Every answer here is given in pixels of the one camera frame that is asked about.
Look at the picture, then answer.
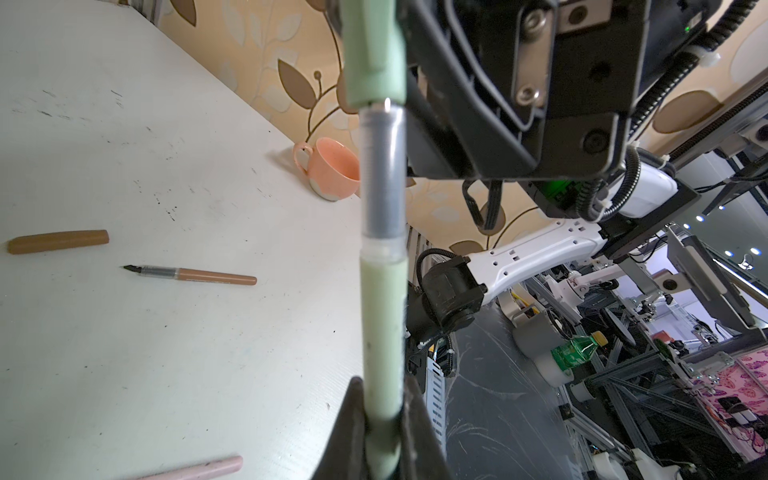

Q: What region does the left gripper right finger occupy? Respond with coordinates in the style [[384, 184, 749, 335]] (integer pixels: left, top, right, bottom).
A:
[[398, 375, 453, 480]]

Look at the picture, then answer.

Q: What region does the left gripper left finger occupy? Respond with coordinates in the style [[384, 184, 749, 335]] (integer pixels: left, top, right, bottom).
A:
[[311, 377, 368, 480]]

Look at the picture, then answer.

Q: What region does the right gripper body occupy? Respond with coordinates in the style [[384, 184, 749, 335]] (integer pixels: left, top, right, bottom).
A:
[[398, 0, 719, 180]]

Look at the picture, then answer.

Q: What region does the pink pen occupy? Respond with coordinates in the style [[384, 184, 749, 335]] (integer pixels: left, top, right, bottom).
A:
[[138, 455, 244, 480]]

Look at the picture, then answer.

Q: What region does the green pen cap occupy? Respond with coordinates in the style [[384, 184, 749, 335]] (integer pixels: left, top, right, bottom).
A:
[[339, 0, 407, 110]]

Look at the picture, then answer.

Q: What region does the green pen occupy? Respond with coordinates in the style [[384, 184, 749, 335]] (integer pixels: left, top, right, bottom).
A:
[[360, 99, 408, 479]]

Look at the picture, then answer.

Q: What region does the brown pen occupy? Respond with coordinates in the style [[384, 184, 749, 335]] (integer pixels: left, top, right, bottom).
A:
[[122, 265, 258, 286]]

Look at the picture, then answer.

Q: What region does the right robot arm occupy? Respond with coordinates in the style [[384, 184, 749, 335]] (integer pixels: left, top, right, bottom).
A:
[[398, 1, 757, 360]]

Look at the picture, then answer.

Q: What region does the pink cup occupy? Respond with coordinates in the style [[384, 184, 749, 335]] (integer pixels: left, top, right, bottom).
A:
[[292, 137, 360, 202]]

